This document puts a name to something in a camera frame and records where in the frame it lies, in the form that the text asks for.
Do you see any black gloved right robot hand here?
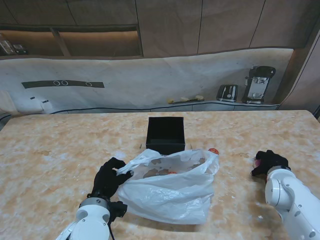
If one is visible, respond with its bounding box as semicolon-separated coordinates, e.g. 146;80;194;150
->
250;149;291;178

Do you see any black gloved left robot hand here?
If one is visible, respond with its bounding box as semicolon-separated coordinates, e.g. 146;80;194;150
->
91;156;134;200

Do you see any white printed plastic bag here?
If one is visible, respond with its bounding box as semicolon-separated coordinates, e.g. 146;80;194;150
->
116;148;220;225

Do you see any open black gift box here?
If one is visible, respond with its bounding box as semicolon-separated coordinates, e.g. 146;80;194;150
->
145;116;186;156

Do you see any black silver coffee machine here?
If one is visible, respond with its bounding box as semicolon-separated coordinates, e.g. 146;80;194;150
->
241;65;276;105

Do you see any grey kitchen counter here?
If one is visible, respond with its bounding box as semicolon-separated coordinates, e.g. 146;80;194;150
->
49;99;281;115

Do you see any dark cutting board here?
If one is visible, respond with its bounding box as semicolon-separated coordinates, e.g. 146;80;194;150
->
172;98;205;104

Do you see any small black shelf item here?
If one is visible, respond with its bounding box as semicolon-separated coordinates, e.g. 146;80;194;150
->
11;44;29;55

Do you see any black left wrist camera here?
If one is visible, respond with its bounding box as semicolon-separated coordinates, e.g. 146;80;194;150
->
109;201;128;223

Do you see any dark wall strip with rings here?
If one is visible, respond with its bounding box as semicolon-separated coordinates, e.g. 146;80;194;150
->
21;80;105;89

